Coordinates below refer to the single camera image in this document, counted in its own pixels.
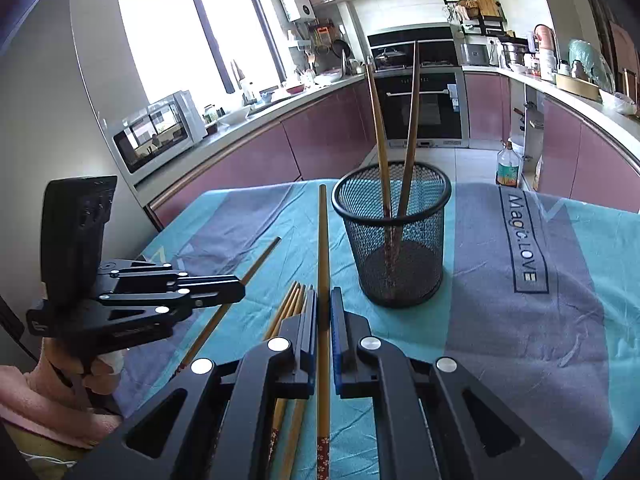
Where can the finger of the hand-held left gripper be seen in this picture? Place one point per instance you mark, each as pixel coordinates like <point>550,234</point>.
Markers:
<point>150,272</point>
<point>220,296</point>

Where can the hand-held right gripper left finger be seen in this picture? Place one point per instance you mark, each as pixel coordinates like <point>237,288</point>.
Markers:
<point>307,355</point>

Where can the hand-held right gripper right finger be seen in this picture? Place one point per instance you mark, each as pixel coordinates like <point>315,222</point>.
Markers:
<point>336,345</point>

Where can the bundle of wooden chopsticks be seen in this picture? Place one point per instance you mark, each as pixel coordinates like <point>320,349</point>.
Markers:
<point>295,304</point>

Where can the black mesh utensil holder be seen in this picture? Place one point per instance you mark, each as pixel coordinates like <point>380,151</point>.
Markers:
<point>400,270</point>

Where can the person's left forearm pink sleeve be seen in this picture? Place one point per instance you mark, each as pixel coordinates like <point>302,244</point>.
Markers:
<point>40,410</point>

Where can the person's left hand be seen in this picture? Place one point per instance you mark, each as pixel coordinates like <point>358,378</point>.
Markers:
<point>102,377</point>

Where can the white microwave oven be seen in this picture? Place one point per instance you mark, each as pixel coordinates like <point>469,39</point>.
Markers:
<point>160,130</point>

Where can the teal grey printed tablecloth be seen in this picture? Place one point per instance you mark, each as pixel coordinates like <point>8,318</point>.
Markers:
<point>500,335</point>

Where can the glass jar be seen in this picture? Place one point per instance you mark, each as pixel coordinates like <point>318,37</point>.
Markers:
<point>211,115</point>

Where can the long pink base cabinets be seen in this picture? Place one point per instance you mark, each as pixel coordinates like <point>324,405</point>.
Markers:
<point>310,140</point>

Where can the white bowl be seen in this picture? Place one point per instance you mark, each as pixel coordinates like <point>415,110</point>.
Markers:
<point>237,115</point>

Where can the person's yellow clothing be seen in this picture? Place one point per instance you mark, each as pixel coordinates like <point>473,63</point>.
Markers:
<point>45,445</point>

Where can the small clear bottle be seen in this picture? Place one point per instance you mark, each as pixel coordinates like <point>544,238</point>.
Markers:
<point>250,92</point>

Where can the kitchen window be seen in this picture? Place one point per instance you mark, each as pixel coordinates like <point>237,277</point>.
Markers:
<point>165,35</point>

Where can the steel sink faucet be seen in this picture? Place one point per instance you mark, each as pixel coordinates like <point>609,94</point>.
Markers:
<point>236,75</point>

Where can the red bowl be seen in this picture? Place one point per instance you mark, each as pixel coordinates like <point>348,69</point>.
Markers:
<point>295,89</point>

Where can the white plate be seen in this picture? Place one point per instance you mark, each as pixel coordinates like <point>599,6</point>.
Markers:
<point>328,78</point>

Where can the cooking oil bottle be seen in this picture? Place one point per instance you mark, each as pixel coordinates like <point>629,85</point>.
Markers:
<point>509,170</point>

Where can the black built-in oven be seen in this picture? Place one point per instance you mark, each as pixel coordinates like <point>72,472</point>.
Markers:
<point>432,105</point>

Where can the white bucket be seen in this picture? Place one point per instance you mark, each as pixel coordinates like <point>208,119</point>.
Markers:
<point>517,149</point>

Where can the hanging black frying pan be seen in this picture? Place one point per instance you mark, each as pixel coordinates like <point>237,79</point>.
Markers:
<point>341,49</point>

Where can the narrow pink base cabinet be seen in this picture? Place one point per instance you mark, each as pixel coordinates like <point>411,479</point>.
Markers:
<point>485,110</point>

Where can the wok with glass lid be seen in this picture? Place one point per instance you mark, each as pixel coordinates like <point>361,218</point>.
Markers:
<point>391,55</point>

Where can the black range hood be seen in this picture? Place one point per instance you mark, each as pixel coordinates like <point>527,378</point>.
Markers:
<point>390,36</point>

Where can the curved pink base cabinets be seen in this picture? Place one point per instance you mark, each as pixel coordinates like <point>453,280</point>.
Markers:
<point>590,160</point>

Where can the silver box appliance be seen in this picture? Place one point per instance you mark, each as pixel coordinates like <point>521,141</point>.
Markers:
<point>475,54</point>

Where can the stainless steel pot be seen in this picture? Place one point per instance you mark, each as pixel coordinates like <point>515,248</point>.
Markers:
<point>515,54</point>

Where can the wooden tray box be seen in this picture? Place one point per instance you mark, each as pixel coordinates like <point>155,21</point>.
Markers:
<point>575,86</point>

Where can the black countertop rack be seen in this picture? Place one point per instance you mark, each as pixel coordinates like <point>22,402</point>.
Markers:
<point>492,26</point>

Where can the woven basket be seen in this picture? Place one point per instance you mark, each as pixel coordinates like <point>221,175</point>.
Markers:
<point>467,10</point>

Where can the pink thermos jug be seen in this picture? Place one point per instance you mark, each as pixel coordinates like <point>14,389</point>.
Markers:
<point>545,45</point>

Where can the wooden cutting board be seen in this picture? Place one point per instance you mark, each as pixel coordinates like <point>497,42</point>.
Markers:
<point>487,6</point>

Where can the white plastic bag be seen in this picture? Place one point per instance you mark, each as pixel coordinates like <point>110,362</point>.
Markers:
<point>619,104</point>

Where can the teal plastic bag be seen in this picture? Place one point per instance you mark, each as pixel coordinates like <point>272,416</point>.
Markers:
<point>592,60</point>

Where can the brown wooden door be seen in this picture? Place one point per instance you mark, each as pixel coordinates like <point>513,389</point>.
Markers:
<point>625,45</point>

